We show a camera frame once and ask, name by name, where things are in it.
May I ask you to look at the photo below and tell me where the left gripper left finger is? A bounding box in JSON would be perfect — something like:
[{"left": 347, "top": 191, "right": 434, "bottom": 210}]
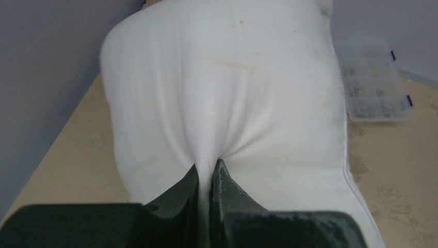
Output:
[{"left": 1, "top": 167, "right": 199, "bottom": 247}]

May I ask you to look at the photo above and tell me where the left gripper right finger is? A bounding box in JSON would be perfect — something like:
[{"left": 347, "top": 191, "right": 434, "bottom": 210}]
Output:
[{"left": 209, "top": 159, "right": 367, "bottom": 247}]

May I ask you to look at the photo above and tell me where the white pillow insert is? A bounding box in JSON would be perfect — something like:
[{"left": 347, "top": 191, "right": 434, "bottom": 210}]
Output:
[{"left": 100, "top": 0, "right": 384, "bottom": 247}]

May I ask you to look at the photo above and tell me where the clear plastic organizer box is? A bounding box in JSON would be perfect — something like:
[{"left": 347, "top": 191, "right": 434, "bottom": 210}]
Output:
[{"left": 334, "top": 39, "right": 413, "bottom": 123}]

